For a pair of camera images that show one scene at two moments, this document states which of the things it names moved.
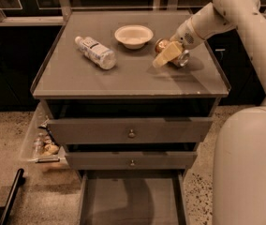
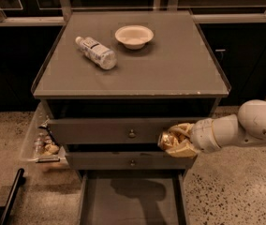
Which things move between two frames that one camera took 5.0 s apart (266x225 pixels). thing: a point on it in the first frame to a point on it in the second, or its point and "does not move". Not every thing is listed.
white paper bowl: x=134 y=37 does not move
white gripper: x=183 y=36 to x=202 y=135
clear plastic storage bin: x=40 y=146 does not move
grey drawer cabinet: x=115 y=113 does not move
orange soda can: x=160 y=44 to x=166 y=141
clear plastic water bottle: x=96 y=52 does not move
